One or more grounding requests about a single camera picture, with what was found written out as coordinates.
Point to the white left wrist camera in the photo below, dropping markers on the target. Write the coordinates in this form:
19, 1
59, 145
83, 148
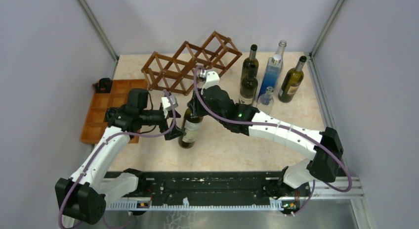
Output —
169, 104

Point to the dark green labelled wine bottle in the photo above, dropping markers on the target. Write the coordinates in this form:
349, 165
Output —
251, 59

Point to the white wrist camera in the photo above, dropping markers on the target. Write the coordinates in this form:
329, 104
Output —
209, 78
169, 104

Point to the clear glass wine bottle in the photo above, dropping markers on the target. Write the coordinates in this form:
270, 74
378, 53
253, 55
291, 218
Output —
281, 49

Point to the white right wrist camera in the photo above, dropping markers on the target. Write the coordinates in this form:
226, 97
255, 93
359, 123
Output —
209, 78

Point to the green white-labelled wine bottle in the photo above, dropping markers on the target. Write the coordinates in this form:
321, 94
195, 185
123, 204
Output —
248, 86

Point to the olive green wine bottle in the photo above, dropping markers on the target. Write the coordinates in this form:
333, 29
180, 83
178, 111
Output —
292, 81

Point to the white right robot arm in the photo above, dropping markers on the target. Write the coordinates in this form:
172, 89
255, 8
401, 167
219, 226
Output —
322, 150

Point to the brown wooden wine rack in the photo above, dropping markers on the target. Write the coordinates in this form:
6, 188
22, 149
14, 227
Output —
174, 73

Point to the blue square vodka bottle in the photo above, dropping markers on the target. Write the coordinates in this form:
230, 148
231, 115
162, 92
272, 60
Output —
272, 72

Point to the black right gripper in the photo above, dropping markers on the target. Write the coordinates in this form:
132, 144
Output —
195, 105

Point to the small clear glass bottle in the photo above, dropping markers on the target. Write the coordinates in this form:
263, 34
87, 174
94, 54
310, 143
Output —
265, 101

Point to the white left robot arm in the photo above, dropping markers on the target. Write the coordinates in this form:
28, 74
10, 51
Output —
84, 196

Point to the brown wooden compartment tray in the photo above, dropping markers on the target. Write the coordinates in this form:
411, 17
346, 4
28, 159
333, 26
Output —
95, 124

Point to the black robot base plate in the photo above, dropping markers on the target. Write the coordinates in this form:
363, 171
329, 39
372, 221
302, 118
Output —
216, 188

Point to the black object behind tray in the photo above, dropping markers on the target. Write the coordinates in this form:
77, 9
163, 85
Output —
104, 85

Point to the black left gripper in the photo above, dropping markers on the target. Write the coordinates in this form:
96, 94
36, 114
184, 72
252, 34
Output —
175, 132

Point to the aluminium frame rail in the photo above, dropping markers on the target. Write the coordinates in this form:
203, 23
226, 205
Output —
361, 213

